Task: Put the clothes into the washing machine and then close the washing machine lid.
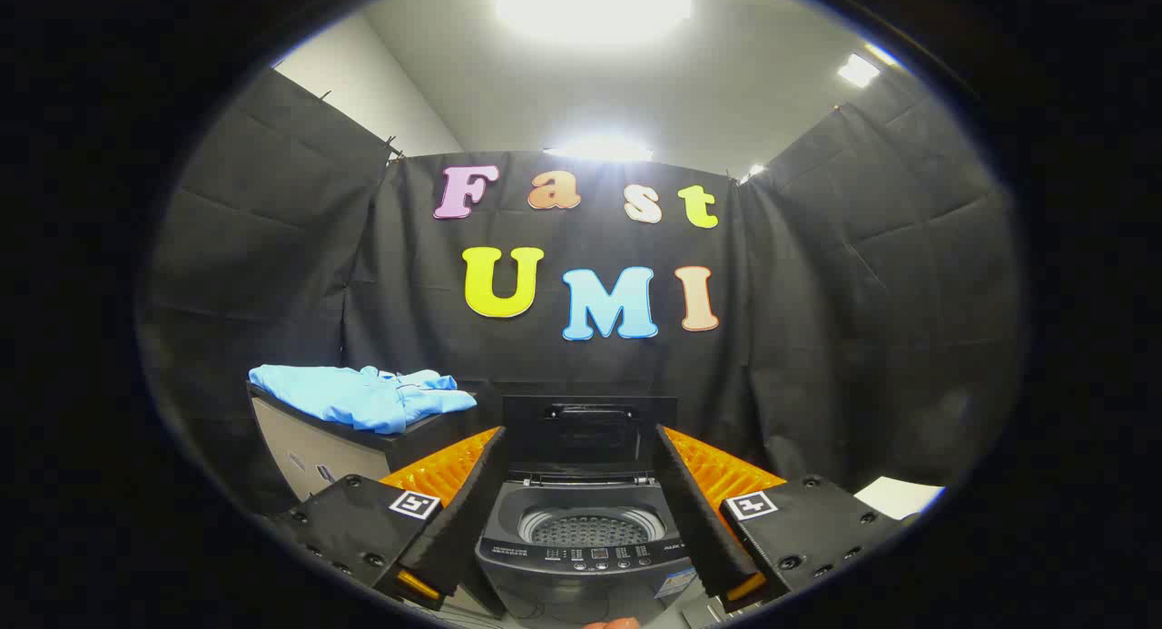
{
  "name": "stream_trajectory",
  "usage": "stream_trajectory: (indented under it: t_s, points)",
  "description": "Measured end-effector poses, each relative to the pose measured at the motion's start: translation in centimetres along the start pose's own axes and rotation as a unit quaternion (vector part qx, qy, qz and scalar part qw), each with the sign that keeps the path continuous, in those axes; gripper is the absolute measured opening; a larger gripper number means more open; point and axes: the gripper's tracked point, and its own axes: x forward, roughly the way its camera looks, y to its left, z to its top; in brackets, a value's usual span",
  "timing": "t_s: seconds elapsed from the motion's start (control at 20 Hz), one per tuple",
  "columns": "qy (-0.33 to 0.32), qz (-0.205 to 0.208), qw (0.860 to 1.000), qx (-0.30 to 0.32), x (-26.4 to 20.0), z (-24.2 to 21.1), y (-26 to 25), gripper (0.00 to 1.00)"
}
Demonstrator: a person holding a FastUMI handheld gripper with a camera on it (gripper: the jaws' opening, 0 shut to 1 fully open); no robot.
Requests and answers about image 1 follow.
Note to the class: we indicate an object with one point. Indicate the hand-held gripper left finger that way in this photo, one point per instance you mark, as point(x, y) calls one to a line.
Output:
point(458, 520)

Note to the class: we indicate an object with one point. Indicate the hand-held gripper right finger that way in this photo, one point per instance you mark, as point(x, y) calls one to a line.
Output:
point(701, 520)

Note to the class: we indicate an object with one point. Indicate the grey washing machine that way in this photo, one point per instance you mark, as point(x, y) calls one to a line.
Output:
point(590, 565)

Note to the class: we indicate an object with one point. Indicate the light blue polo shirt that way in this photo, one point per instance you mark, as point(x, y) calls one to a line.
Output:
point(354, 398)

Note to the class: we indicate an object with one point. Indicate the dark-topped grey cabinet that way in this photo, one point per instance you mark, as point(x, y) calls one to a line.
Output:
point(309, 447)

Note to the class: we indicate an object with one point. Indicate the black backdrop cloth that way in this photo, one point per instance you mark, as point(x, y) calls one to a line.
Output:
point(581, 375)

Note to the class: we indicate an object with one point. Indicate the white flat surface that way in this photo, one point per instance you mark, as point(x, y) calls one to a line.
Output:
point(899, 497)

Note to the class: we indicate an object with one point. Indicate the ceiling light panel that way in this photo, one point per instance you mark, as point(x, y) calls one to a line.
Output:
point(858, 70)
point(599, 149)

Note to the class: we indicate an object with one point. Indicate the large ceiling light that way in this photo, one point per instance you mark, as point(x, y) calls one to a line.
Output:
point(592, 3)

